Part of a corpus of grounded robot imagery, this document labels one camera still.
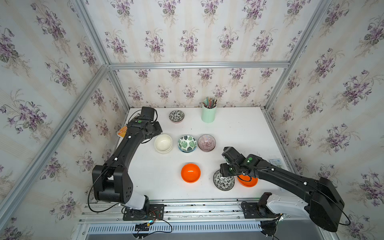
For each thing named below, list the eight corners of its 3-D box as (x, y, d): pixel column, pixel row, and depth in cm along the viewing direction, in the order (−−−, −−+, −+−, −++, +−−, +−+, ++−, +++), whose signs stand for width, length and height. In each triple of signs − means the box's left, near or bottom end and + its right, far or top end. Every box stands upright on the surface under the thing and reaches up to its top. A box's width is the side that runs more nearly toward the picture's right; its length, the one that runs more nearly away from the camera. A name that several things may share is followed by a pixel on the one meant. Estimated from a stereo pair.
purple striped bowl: (197, 153, 96) (198, 149, 91) (197, 139, 103) (197, 134, 98) (215, 154, 96) (217, 149, 91) (214, 139, 103) (215, 134, 98)
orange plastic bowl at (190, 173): (180, 183, 83) (180, 181, 81) (181, 165, 90) (181, 163, 87) (200, 183, 84) (201, 181, 81) (200, 165, 90) (200, 163, 88)
